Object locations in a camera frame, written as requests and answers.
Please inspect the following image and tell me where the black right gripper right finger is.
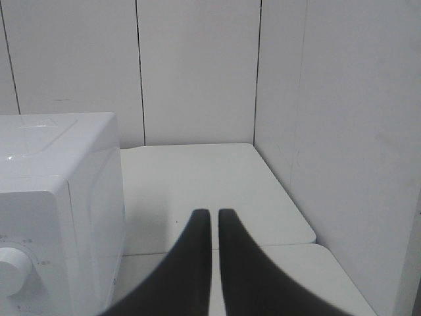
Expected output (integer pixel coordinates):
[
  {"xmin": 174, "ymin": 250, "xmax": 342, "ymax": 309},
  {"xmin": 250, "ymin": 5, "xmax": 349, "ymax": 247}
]
[{"xmin": 218, "ymin": 209, "xmax": 359, "ymax": 315}]

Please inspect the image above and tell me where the upper white power knob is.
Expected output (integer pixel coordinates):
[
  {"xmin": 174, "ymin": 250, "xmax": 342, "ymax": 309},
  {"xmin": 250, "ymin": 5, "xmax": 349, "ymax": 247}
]
[{"xmin": 1, "ymin": 248, "xmax": 33, "ymax": 298}]

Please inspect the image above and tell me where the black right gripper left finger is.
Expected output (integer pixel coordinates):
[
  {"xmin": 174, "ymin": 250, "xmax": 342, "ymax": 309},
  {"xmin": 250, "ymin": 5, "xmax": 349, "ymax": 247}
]
[{"xmin": 105, "ymin": 209, "xmax": 211, "ymax": 315}]

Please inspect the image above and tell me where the white microwave oven body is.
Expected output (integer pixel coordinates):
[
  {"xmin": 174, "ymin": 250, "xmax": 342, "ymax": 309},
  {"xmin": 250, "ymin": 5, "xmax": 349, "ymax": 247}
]
[{"xmin": 1, "ymin": 112, "xmax": 125, "ymax": 315}]

